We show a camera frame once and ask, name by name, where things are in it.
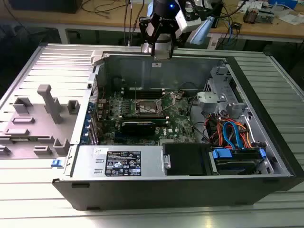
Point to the white papers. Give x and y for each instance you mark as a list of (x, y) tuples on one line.
[(292, 19)]

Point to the blue card retainer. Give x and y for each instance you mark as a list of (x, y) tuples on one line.
[(87, 122)]

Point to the black chair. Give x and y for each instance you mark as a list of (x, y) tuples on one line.
[(21, 47)]

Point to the grey desk device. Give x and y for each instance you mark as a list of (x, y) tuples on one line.
[(266, 16)]

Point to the green motherboard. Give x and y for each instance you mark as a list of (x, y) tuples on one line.
[(177, 123)]

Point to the blue plastic latch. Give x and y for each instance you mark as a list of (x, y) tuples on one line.
[(56, 163)]

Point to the black monitor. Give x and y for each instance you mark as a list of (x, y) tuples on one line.
[(42, 6)]

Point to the silver drive cage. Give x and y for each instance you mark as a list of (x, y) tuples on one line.
[(215, 98)]

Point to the black graphics card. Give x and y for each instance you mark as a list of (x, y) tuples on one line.
[(137, 129)]

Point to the white paper cards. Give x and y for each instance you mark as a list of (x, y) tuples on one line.
[(247, 6)]

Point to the RAM slot black clips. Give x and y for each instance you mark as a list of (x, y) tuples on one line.
[(142, 96), (142, 91)]

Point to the green RAM stick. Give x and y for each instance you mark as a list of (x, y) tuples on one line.
[(142, 116)]

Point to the grey parts rack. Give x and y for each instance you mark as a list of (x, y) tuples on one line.
[(40, 126)]

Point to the RAM slot white clips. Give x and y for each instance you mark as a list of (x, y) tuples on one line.
[(142, 88), (142, 93)]

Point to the silver power supply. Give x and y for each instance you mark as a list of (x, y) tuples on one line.
[(88, 154)]

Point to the black desk stand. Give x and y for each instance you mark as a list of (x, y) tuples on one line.
[(217, 19)]

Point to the hard disk in blue carrier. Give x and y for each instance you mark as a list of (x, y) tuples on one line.
[(222, 154)]

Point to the black power adapter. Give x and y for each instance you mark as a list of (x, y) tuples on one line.
[(236, 25)]

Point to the metal CPU socket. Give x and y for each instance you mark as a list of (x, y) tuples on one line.
[(147, 107)]

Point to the black drive bay shroud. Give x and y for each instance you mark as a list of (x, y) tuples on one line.
[(185, 160)]

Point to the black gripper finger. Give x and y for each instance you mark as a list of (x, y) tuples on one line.
[(142, 26), (173, 40)]

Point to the copper heat sink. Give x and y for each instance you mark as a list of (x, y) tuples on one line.
[(250, 15)]

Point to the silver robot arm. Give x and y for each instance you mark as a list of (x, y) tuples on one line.
[(200, 32)]

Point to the wooden desk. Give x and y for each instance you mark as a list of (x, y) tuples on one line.
[(59, 17)]

